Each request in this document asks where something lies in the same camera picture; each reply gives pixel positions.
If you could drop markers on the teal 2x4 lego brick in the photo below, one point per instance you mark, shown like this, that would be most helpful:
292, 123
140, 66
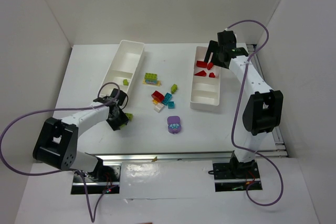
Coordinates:
167, 98

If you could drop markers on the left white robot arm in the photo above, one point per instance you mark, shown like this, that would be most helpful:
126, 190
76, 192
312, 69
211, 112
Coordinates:
58, 139

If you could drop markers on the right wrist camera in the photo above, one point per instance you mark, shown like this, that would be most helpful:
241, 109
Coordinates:
231, 31

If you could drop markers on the white lego brick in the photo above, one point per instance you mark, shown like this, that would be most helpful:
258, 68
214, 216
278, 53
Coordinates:
159, 107

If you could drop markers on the aluminium rail front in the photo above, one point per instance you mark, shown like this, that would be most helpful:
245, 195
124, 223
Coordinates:
197, 156

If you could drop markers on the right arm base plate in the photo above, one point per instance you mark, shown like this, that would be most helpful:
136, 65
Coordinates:
226, 180

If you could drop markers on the green 2x4 lego brick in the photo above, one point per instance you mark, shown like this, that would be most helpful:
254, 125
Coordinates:
151, 77

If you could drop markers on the teal 2x2 lego brick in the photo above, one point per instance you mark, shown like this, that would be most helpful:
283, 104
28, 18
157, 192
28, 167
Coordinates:
171, 105

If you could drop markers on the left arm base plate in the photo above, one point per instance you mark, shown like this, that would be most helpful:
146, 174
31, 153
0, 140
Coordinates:
108, 181

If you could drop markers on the left white divided bin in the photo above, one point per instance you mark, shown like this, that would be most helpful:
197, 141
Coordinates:
126, 65

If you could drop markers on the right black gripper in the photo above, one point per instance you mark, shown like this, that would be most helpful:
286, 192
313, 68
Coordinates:
213, 50

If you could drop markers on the white divided bin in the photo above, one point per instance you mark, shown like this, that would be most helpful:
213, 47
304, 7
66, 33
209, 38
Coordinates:
205, 91
126, 65

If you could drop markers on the red 2x4 lego brick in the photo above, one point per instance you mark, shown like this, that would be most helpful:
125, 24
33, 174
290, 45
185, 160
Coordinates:
201, 64

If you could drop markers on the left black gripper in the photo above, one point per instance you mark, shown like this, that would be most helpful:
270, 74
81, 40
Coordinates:
118, 121

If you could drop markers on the right white divided bin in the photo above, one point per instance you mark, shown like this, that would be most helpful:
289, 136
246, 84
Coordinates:
205, 91

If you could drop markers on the green 2x3 lego brick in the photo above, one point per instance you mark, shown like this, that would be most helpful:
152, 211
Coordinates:
129, 116

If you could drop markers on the small green lego brick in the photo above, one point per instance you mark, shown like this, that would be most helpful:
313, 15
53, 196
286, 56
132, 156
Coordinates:
174, 88

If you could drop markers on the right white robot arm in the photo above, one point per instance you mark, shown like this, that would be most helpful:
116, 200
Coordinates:
262, 112

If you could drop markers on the purple flower lego box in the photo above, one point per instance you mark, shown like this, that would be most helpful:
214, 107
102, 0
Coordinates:
174, 124

